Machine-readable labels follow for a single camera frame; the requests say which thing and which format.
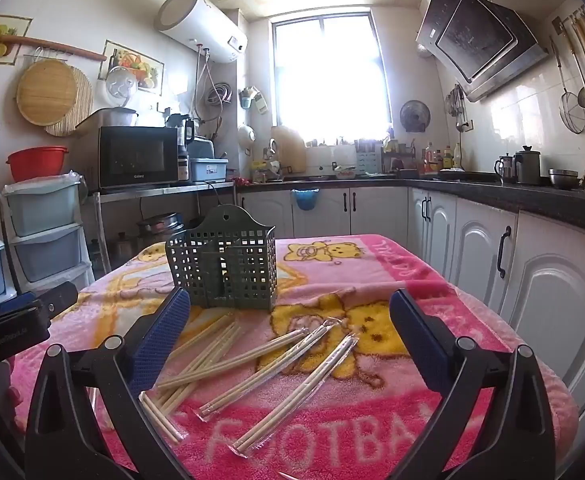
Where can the round bamboo mat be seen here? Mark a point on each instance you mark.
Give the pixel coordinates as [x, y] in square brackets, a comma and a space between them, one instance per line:
[83, 105]

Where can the pink printed blanket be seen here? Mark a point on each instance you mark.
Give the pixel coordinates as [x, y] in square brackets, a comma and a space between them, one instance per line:
[352, 420]

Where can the wall socket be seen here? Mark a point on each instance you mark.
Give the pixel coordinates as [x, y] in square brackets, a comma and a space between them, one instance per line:
[467, 126]

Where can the red plastic basin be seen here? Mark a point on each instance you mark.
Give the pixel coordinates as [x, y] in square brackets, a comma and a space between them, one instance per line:
[37, 165]

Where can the fruit picture wall tile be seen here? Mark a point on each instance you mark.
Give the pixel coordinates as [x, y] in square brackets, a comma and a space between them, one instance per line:
[2, 25]
[142, 65]

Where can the patterned ceramic bowl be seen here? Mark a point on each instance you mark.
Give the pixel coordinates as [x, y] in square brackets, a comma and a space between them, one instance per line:
[345, 174]

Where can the black cooktop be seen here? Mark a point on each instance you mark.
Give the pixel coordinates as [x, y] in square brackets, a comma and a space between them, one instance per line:
[467, 176]

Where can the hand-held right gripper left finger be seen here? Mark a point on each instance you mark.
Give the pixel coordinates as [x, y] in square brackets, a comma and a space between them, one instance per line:
[160, 340]

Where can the teal wall holder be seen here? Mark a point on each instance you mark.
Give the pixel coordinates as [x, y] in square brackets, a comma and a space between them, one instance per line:
[247, 100]

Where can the steel pot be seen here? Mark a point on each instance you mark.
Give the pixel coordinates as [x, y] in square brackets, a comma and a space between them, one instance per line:
[160, 230]

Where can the black microwave oven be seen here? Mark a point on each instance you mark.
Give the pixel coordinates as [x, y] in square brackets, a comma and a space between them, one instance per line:
[137, 157]

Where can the black blender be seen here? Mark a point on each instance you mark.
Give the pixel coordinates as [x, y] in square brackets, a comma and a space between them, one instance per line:
[182, 165]

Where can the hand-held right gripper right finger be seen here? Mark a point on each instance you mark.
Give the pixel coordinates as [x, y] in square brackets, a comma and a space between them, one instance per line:
[417, 335]

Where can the steel shelf table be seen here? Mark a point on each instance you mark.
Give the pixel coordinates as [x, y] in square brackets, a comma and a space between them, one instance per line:
[172, 189]

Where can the white water heater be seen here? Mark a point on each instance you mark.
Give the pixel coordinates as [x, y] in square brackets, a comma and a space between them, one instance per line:
[197, 25]

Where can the wooden rolling pin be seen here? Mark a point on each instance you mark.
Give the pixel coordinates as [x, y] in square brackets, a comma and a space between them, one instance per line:
[47, 45]

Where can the teal knife block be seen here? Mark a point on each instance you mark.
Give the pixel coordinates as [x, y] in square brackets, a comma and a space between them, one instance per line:
[370, 160]

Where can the row of condiment bottles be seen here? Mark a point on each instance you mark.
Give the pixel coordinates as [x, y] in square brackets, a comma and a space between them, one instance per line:
[442, 160]

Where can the blue grey dish box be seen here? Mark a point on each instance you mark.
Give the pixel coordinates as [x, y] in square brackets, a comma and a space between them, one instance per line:
[207, 170]

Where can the bunch of chopsticks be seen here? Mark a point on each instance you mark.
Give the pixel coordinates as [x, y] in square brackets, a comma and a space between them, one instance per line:
[302, 338]

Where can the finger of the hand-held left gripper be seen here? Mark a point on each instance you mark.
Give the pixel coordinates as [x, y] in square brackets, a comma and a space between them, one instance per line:
[60, 297]
[17, 302]

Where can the white base cabinets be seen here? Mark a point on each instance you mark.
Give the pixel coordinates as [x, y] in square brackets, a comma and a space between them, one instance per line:
[472, 230]

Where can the hanging kitchen utensils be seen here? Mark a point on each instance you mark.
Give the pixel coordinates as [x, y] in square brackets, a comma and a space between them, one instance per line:
[455, 102]

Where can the beige cutting board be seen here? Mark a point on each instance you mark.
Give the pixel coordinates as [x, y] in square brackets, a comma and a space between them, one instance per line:
[290, 150]

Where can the blue hanging bin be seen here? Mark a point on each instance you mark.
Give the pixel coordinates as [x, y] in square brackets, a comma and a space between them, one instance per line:
[304, 200]

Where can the black range hood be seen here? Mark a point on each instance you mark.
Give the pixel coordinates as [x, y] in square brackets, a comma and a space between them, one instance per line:
[477, 35]

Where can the black spice rack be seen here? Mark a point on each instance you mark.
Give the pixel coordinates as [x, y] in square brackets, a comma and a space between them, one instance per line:
[397, 162]

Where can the dark kitchen countertop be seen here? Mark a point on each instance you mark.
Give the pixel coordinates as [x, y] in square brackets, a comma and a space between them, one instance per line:
[547, 195]

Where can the kitchen window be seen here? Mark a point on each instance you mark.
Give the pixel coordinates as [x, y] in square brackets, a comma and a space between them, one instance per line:
[327, 75]

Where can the dark metal kettle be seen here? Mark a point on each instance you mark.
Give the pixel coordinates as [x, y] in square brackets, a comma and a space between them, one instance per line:
[527, 170]

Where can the round bamboo board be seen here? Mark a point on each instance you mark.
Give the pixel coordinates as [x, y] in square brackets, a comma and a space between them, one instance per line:
[47, 92]

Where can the clear round plastic cover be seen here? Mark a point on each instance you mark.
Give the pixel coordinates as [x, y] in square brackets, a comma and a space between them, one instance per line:
[121, 82]

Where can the steel bowl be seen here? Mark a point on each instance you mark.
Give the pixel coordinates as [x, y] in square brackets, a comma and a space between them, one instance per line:
[563, 178]

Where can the pale teal drawer unit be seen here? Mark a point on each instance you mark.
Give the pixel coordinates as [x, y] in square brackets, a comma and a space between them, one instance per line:
[42, 210]

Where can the white hanging colander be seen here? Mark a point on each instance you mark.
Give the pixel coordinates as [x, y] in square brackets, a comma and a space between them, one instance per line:
[246, 136]

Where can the green lattice utensil holder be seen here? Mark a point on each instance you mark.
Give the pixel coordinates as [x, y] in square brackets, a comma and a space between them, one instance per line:
[232, 305]

